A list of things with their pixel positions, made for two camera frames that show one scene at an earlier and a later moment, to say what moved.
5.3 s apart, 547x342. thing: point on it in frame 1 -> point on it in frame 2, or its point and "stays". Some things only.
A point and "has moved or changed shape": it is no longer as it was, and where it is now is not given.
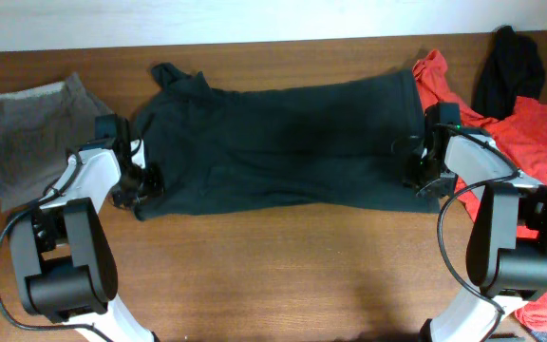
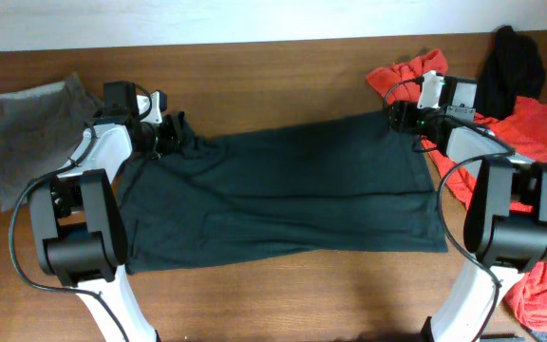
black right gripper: (409, 178) -> (404, 115)
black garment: (513, 68) stays
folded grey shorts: (22, 140) stays
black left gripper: (155, 187) -> (176, 132)
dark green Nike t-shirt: (337, 145) has moved or changed shape
